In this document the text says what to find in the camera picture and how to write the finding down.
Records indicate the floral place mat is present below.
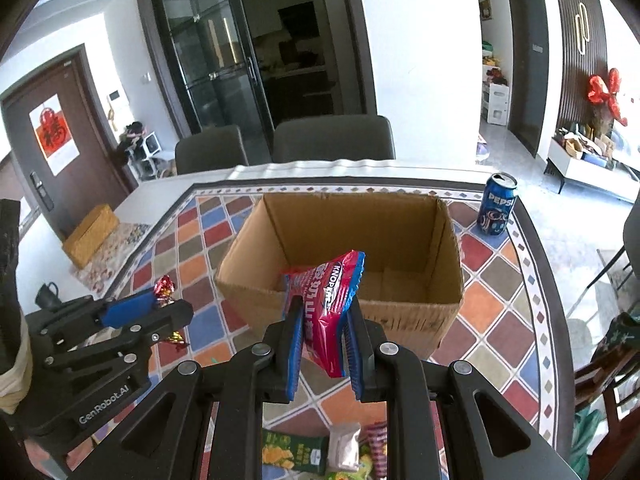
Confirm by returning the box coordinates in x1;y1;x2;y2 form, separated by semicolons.
70;222;151;297

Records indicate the red paper door poster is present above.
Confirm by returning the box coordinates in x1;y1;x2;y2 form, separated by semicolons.
29;94;81;176

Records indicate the brown entrance door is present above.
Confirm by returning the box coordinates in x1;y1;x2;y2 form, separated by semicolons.
0;44;137;242

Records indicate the colourful checkered tablecloth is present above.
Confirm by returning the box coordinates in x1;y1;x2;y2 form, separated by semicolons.
67;176;573;480

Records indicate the dark green patterned cloth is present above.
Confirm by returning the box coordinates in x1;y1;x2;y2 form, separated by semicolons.
575;311;640;476

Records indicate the grey dining chair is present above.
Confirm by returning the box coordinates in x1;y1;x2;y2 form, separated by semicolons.
175;125;250;175
272;115;396;164

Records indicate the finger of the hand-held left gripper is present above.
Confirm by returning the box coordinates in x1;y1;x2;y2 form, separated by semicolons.
25;291;157;356
44;300;195;387

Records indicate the white storage box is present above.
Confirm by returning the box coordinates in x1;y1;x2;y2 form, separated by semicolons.
482;82;511;126

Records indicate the yellow woven box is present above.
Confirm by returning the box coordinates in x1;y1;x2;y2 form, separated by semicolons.
61;203;121;270

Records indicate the red balloon bow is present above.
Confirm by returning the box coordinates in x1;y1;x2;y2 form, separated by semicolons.
587;67;632;126

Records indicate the red foil twist candy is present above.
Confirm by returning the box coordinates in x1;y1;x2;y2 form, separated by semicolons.
152;275;192;350

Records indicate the green snack packet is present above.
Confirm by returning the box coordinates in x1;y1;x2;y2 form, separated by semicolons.
261;430;331;476

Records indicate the blue soda can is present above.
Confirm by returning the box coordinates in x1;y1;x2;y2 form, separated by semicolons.
476;172;519;237

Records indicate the pink patterned snack packet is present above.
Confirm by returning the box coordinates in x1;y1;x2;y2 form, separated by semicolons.
359;422;391;480

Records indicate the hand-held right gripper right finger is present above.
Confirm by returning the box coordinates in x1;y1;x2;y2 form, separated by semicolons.
339;304;583;480

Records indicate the pink red snack packet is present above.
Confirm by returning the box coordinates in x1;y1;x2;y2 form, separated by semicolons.
280;250;367;379

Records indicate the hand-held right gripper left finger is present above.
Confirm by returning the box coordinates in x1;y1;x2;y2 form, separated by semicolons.
67;295;306;480

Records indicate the dark interior door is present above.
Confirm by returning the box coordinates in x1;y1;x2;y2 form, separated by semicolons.
506;0;549;159

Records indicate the white low cabinet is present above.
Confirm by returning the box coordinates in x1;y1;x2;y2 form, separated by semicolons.
544;136;640;197

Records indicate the black glass sliding door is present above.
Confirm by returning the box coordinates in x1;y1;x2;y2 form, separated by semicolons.
136;0;277;147

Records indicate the dark chair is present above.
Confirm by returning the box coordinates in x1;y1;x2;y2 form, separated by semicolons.
596;204;640;311

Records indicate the white snack packet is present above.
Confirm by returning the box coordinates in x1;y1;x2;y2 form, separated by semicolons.
327;422;362;474

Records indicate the brown cardboard box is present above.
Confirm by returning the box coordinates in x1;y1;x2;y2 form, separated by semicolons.
215;191;465;361

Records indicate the wooden chair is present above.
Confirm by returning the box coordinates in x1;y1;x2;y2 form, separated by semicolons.
570;345;640;421

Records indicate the white small shelf unit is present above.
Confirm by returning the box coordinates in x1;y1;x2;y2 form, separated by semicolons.
125;130;162;179

